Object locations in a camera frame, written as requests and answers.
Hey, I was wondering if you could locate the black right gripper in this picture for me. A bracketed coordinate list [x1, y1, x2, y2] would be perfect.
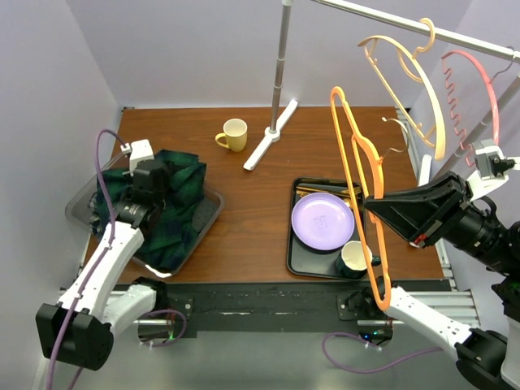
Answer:
[362, 163, 520, 270]

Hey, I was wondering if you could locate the green plaid pleated skirt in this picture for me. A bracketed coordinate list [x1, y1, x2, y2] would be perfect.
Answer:
[89, 149, 206, 272]

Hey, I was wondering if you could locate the orange plastic hanger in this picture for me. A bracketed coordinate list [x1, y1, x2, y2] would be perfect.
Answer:
[330, 86, 393, 316]

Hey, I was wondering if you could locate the pink wavy hanger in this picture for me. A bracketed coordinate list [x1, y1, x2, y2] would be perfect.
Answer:
[441, 50, 501, 167]

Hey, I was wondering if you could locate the cream plastic hanger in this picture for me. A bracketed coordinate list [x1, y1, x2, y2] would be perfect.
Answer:
[357, 17, 447, 162]

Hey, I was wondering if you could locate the grey dotted skirt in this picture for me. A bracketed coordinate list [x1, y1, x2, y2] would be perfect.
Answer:
[192, 198, 218, 233]

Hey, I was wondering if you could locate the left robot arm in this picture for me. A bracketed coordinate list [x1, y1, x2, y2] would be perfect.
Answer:
[36, 159, 170, 371]

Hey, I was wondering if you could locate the clear plastic storage bin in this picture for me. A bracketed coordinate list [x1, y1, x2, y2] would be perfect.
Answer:
[65, 149, 223, 277]

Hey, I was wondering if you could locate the green mug cream inside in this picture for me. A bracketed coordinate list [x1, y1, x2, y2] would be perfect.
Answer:
[335, 240, 367, 280]

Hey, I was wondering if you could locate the black rectangular tray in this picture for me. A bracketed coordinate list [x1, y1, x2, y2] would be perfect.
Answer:
[287, 176, 359, 280]

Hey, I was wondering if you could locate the lavender round plate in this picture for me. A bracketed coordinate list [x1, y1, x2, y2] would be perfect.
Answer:
[291, 193, 356, 251]

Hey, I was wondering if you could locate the gold cutlery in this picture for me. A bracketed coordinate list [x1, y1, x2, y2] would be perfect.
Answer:
[293, 184, 353, 209]

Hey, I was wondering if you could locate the yellow mug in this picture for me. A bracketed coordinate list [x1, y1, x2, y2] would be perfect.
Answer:
[214, 118, 248, 153]

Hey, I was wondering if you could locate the white clothes rack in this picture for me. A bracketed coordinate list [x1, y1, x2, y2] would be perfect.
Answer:
[243, 1, 519, 171]

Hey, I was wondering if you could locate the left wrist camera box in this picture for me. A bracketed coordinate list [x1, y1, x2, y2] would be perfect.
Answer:
[120, 139, 154, 175]

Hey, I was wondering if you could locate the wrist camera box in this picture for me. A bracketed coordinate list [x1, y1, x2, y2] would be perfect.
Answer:
[466, 139, 519, 201]
[120, 139, 154, 175]

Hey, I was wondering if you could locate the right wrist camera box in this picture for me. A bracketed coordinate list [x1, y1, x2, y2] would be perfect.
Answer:
[466, 139, 519, 201]

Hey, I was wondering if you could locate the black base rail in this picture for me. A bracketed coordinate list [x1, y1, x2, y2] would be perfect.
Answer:
[154, 279, 395, 340]

